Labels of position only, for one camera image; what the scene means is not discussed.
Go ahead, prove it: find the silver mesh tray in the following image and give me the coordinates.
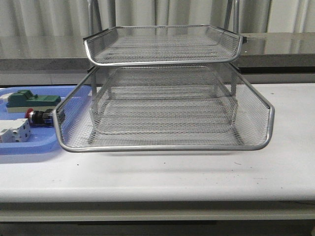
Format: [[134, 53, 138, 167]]
[[84, 25, 244, 67], [53, 63, 275, 152], [88, 85, 241, 146]]

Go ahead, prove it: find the red emergency push button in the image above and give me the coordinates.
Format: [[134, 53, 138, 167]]
[[25, 108, 54, 127]]

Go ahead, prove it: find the white circuit breaker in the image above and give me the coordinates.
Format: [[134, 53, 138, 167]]
[[0, 118, 31, 143]]

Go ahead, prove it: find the small white part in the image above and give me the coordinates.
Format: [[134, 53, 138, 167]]
[[0, 93, 12, 103]]

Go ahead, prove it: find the silver wire rack frame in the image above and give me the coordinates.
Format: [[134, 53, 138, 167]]
[[88, 0, 241, 96]]

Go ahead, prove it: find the green and beige switch block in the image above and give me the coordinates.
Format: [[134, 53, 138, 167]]
[[6, 89, 61, 113]]

